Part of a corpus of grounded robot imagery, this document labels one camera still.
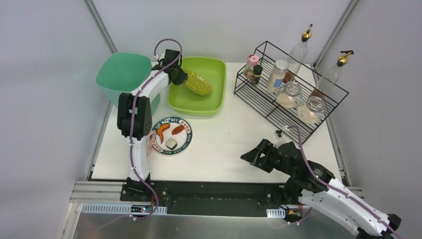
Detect green dotted plate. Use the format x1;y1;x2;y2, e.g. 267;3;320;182
184;70;213;96

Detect large glass jar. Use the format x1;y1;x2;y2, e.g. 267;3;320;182
297;96;325;124

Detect white plate teal rim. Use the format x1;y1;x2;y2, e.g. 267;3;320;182
152;116;193;156

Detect glass jar beige contents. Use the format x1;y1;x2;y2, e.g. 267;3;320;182
276;81;302;109

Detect pink white mug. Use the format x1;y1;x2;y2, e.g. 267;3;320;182
146;130;156;156

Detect pink lid spice jar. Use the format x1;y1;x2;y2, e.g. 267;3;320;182
243;54;259;79

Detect white grain shaker jar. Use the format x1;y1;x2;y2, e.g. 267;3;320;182
266;60;289;93

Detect small black cap spice bottle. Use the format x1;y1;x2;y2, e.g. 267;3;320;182
251;64;263;86

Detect oil bottle gold spout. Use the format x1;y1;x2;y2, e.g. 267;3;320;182
310;50;354;98

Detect tall oil bottle gold pump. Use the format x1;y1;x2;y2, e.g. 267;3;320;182
283;24;313;83

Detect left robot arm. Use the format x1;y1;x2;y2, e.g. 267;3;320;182
117;49;187;201

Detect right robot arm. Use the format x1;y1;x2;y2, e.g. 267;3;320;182
240;139;402;239

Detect lime green plastic basin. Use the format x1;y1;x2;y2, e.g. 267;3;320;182
167;56;227;117

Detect orange shrimp piece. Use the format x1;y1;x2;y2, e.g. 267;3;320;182
156;123;171;143

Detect brown chicken wing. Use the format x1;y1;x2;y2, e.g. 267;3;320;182
171;125;185;135

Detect teal plastic bin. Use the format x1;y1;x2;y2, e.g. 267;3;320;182
96;52;152;107

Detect sushi rice roll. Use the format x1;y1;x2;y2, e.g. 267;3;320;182
166;138;178;150

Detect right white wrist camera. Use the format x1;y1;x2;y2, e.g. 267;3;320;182
274;130;291;148

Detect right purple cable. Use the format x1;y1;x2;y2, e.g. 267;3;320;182
287;125;403;239

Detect purple cable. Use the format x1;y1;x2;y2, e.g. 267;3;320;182
127;38;184;221
287;125;403;239

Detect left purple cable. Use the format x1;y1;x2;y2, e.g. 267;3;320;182
127;38;184;221

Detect black wire rack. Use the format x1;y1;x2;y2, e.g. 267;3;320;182
233;40;349;143

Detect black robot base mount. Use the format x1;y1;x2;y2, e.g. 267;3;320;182
120;179;300;217

